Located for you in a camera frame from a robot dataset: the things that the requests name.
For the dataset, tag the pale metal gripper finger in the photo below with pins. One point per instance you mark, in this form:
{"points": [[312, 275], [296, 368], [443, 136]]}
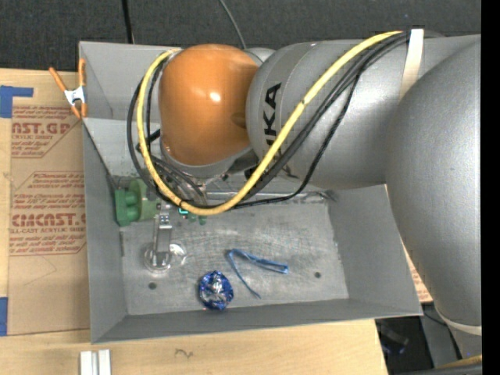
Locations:
{"points": [[162, 237]]}

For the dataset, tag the clear glass cup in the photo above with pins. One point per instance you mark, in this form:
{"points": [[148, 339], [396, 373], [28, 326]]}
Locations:
{"points": [[176, 249]]}

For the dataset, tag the green plastic block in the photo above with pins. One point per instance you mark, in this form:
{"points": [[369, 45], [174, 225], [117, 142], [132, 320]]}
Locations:
{"points": [[131, 205]]}

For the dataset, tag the blue shiny foil ball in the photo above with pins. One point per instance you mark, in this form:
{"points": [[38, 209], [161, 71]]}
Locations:
{"points": [[215, 290]]}

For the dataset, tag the blue rubber band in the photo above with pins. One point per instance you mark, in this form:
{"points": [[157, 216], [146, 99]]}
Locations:
{"points": [[261, 263]]}

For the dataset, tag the grey metal bin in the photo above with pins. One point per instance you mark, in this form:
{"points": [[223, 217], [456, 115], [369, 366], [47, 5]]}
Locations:
{"points": [[273, 233]]}

